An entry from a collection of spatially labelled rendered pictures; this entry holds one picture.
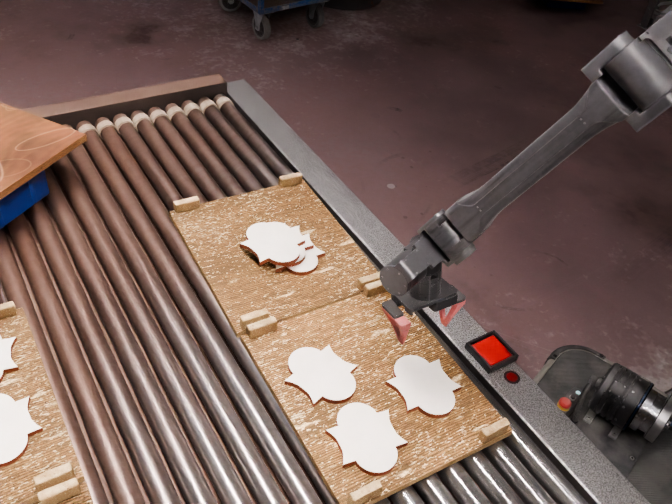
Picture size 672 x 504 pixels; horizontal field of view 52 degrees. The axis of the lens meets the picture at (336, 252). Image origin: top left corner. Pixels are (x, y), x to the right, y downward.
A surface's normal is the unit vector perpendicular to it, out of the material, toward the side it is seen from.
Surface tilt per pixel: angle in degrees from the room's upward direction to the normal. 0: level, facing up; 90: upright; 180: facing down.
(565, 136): 82
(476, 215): 82
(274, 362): 0
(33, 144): 0
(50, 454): 0
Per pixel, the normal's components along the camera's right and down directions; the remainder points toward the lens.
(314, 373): 0.10, -0.74
